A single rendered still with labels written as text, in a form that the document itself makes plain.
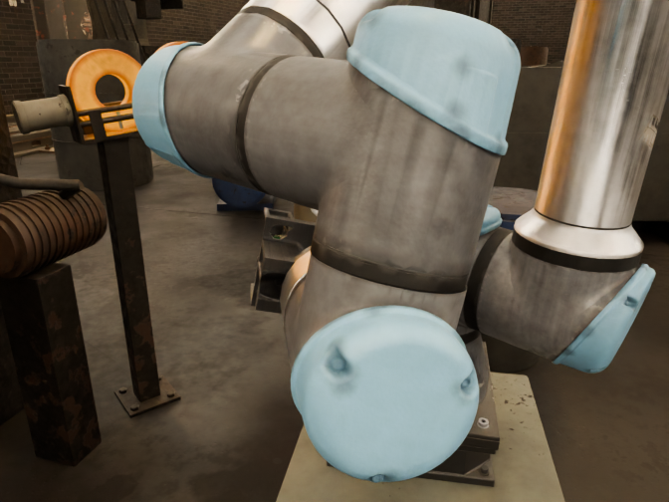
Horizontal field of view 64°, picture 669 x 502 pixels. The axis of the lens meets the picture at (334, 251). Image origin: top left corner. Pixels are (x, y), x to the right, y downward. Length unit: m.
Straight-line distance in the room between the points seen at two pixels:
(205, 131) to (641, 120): 0.36
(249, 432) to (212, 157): 0.99
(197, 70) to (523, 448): 0.61
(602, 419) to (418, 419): 1.19
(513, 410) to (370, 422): 0.61
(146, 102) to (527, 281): 0.37
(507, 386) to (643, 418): 0.62
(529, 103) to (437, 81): 2.16
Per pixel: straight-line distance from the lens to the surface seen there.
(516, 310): 0.55
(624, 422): 1.42
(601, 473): 1.25
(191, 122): 0.30
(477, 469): 0.70
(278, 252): 0.37
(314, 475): 0.69
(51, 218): 1.06
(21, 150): 5.33
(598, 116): 0.50
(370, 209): 0.22
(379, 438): 0.22
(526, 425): 0.80
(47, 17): 5.41
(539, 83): 2.38
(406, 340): 0.21
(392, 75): 0.22
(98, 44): 3.56
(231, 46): 0.32
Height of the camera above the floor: 0.76
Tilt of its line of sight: 20 degrees down
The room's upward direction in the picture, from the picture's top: straight up
